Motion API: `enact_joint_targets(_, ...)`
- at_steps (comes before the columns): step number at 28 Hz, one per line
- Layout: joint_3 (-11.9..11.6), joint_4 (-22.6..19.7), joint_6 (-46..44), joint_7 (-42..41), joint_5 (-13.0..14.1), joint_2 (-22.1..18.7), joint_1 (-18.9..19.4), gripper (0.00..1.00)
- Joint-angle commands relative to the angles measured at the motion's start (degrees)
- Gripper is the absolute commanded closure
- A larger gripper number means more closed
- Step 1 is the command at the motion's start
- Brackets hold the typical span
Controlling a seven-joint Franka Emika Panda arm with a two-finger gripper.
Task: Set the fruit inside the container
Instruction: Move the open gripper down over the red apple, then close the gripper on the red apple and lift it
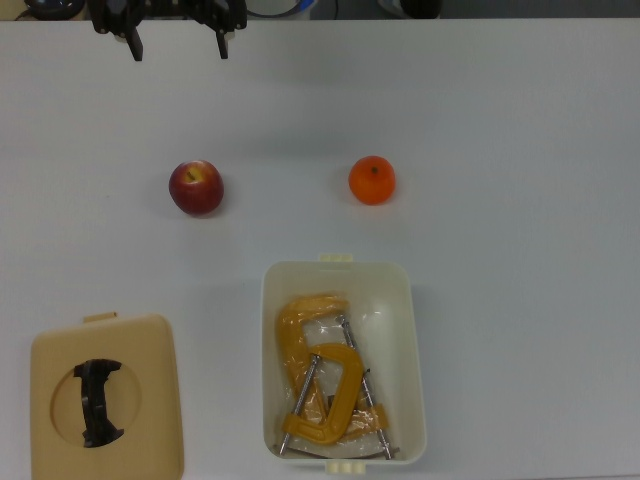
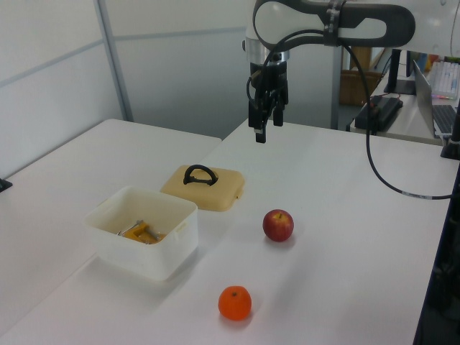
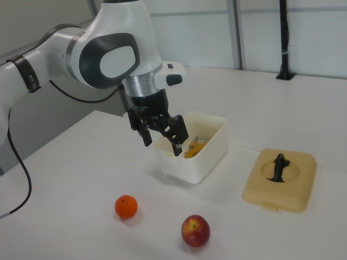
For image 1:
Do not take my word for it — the black lid handle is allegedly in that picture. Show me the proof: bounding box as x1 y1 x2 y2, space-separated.
73 358 126 449

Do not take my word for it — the large yellow C-clamp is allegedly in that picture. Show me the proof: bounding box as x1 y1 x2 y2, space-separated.
273 293 402 460

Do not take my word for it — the black round device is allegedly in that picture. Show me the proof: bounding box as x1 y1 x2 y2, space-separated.
22 0 87 22

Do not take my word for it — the red toy apple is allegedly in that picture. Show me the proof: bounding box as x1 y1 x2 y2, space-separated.
168 159 225 218

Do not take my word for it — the pale plastic container box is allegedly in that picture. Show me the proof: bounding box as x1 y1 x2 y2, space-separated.
259 252 428 475

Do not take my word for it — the tan plastic container lid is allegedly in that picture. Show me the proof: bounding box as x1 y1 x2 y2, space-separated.
29 311 186 480

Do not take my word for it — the small yellow C-clamp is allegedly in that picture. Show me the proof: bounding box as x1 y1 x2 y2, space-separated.
277 342 368 457

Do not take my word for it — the orange toy fruit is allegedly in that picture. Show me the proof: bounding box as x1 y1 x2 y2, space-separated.
348 155 397 207

